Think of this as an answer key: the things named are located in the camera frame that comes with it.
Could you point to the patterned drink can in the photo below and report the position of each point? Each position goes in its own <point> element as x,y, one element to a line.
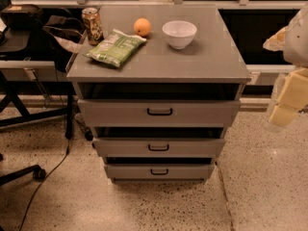
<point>91,18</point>

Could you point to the grey bottom drawer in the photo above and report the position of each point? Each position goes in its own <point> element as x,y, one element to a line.
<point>158,172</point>

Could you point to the white ceramic bowl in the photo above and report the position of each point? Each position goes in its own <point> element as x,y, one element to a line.
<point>179,33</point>

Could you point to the green chip bag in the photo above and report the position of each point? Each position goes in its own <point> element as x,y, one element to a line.
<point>116,48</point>

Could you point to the black bag on desk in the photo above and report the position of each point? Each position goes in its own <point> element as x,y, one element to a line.
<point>21,17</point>

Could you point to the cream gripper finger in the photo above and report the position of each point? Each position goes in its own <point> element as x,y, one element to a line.
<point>276,42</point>
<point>292,98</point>

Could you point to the dark jacket on chair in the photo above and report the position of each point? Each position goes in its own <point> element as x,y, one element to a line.
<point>64,35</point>

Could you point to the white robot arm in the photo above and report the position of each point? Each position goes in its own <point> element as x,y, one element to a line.
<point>295,53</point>

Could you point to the grey drawer cabinet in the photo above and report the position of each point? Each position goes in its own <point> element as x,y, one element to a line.
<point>210,68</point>

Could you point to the black office chair base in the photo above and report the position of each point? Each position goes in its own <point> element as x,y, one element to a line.
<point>38,174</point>

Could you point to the orange fruit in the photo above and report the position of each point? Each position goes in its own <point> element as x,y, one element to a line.
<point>142,27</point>

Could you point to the grey top drawer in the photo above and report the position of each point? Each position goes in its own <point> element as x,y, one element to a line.
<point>158,113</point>

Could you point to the grey drawer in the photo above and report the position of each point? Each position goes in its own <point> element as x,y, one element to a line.
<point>158,113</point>
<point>158,172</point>
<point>154,147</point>

